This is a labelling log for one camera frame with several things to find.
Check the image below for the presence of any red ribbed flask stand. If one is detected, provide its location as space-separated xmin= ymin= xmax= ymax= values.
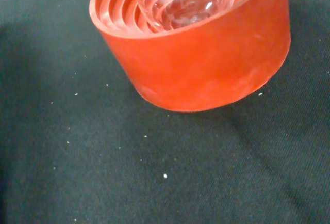
xmin=89 ymin=0 xmax=292 ymax=113

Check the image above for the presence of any black bench cloth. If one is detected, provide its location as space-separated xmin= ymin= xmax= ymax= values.
xmin=0 ymin=0 xmax=330 ymax=224

